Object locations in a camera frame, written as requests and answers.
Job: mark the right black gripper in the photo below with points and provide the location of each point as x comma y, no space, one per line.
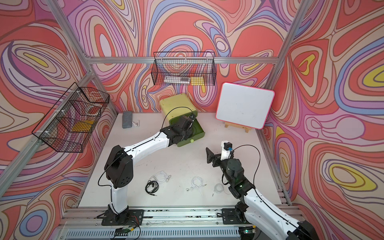
211,156

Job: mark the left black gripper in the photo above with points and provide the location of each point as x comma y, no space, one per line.
189,132

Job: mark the green yellow drawer cabinet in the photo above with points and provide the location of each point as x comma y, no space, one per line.
177,106

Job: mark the white earphones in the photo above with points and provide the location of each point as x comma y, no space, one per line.
160,177
218,189
196,183

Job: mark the black earphones front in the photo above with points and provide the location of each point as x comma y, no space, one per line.
152,187

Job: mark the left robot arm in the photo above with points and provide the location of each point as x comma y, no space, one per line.
119,168

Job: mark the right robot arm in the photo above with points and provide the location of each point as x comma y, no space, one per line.
253,207

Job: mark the wooden whiteboard easel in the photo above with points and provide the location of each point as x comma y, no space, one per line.
245,128

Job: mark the yellow item in back basket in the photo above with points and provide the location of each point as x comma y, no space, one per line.
197,81

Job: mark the yellow item in basket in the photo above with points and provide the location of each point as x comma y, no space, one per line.
197,81
82,126

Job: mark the grey whiteboard eraser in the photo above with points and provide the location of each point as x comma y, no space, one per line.
127,118

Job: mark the pink framed whiteboard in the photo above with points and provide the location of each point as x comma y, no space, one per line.
244,105

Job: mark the green circuit board right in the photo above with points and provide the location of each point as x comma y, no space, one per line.
248,230

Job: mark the green circuit board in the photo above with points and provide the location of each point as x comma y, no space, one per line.
248,230
123,231

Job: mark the yellow item in left basket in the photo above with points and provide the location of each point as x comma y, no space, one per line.
82,126

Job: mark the green circuit board left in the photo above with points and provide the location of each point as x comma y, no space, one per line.
123,231

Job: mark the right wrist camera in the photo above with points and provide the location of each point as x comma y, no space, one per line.
227,150

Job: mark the back wire basket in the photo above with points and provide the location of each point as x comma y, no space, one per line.
176,68

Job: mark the wire basket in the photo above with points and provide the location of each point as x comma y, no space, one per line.
76,104
176,68

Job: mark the left wire basket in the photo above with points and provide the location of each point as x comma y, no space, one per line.
76,104

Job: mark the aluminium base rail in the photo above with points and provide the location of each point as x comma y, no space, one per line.
157,223

